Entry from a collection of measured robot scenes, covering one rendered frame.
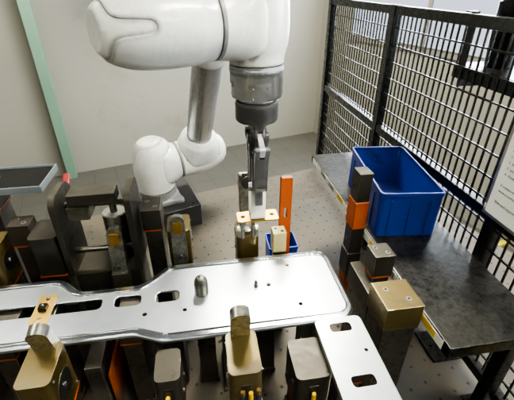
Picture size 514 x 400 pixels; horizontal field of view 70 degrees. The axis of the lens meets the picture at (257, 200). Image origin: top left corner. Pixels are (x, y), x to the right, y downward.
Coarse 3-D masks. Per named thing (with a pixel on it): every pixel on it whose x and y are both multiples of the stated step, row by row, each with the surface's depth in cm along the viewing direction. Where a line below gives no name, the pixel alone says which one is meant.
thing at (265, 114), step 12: (240, 108) 62; (252, 108) 61; (264, 108) 61; (276, 108) 63; (240, 120) 63; (252, 120) 62; (264, 120) 62; (276, 120) 64; (252, 132) 64; (264, 132) 63; (252, 144) 65; (264, 144) 64
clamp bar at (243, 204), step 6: (240, 174) 88; (246, 174) 89; (240, 180) 89; (246, 180) 86; (240, 186) 89; (246, 186) 86; (240, 192) 90; (246, 192) 91; (240, 198) 90; (246, 198) 92; (240, 204) 91; (246, 204) 92; (240, 210) 91; (246, 210) 93; (252, 222) 93; (240, 228) 94; (252, 228) 94; (252, 234) 94
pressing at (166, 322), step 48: (0, 288) 85; (48, 288) 86; (144, 288) 86; (192, 288) 86; (240, 288) 86; (288, 288) 86; (336, 288) 86; (0, 336) 74; (96, 336) 74; (144, 336) 75; (192, 336) 74
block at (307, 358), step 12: (288, 348) 74; (300, 348) 74; (312, 348) 74; (288, 360) 75; (300, 360) 72; (312, 360) 72; (324, 360) 72; (288, 372) 76; (300, 372) 69; (312, 372) 69; (324, 372) 69; (288, 384) 77; (300, 384) 69; (312, 384) 69; (324, 384) 70; (288, 396) 82; (300, 396) 71; (312, 396) 70; (324, 396) 72
